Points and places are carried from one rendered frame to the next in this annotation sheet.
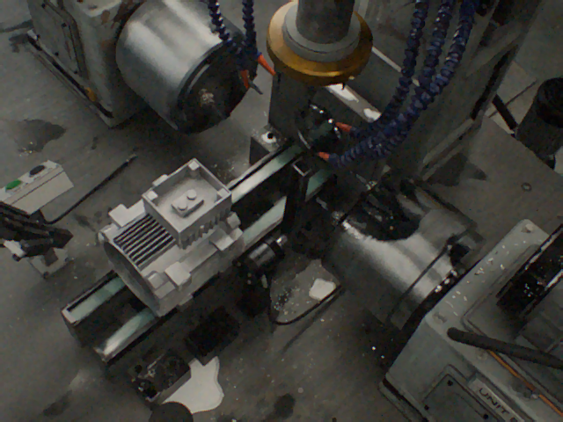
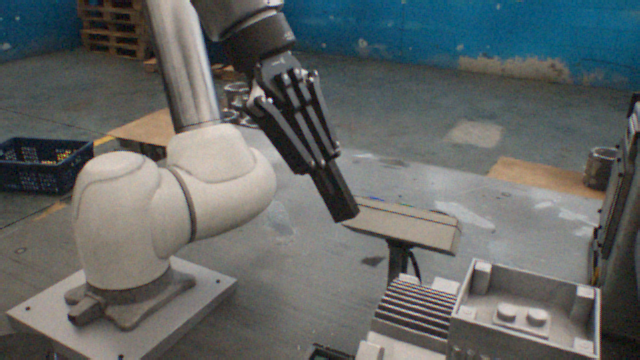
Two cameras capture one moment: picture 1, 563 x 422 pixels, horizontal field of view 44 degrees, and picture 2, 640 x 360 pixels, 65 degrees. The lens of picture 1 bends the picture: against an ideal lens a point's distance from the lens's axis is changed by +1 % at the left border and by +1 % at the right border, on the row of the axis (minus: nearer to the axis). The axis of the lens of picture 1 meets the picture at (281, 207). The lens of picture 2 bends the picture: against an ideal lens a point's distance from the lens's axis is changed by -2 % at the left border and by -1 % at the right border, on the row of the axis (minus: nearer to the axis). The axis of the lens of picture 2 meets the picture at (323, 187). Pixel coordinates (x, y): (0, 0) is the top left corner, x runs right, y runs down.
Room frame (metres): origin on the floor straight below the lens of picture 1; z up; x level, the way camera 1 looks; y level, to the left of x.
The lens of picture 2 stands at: (0.38, -0.15, 1.45)
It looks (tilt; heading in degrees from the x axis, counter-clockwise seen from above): 27 degrees down; 78
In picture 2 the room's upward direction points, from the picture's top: straight up
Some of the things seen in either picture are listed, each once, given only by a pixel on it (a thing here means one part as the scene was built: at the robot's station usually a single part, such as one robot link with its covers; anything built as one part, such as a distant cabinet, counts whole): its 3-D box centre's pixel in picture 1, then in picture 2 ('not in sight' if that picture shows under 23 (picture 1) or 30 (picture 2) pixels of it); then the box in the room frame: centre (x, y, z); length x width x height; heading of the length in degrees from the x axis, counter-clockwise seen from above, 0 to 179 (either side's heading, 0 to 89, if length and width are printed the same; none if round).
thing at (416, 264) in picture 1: (412, 258); not in sight; (0.64, -0.26, 1.04); 0.41 x 0.25 x 0.25; 52
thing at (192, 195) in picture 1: (187, 204); (521, 331); (0.63, 0.17, 1.11); 0.12 x 0.11 x 0.07; 142
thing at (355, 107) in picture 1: (334, 130); not in sight; (0.96, -0.09, 0.97); 0.30 x 0.11 x 0.34; 52
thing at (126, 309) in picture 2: not in sight; (122, 284); (0.16, 0.67, 0.86); 0.22 x 0.18 x 0.06; 49
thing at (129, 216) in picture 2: not in sight; (125, 213); (0.18, 0.70, 0.99); 0.18 x 0.16 x 0.22; 28
